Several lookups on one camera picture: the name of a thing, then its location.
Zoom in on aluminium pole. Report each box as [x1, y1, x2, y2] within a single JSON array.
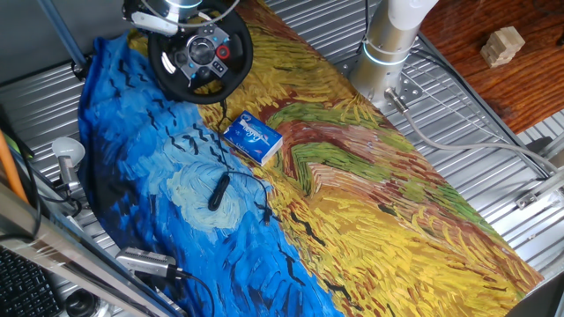
[[37, 0, 89, 74]]

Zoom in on black pole clamp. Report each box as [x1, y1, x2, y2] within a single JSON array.
[[72, 55, 94, 81]]

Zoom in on orange rod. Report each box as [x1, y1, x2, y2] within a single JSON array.
[[0, 129, 30, 204]]

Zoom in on black USB cable bundle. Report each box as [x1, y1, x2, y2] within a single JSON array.
[[207, 99, 274, 228]]

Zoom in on blue tissue pack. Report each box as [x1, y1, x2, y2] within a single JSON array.
[[223, 109, 284, 167]]

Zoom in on aluminium frame bar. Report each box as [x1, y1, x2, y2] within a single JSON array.
[[0, 182, 182, 317]]

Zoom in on silver ribbed depth camera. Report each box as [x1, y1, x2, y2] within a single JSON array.
[[115, 246, 178, 279]]

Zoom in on black racing steering wheel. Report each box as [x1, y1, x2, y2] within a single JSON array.
[[147, 0, 255, 105]]

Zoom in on Van Gogh painting tablecloth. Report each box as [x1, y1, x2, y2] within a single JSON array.
[[78, 0, 545, 317]]

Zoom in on aluminium corner bracket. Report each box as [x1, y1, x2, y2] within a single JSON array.
[[515, 169, 564, 210]]

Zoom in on black depth camera cable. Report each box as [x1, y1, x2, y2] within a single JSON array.
[[174, 266, 217, 317]]

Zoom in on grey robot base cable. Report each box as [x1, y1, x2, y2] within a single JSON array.
[[383, 86, 564, 175]]

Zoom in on silver wrist camera bar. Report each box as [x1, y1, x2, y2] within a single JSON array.
[[130, 11, 180, 37]]

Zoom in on black keyboard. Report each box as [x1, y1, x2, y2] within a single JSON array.
[[0, 246, 63, 317]]

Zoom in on brown wooden table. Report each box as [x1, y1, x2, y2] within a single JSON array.
[[418, 0, 564, 136]]

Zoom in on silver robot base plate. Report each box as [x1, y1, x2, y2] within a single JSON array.
[[341, 52, 424, 115]]

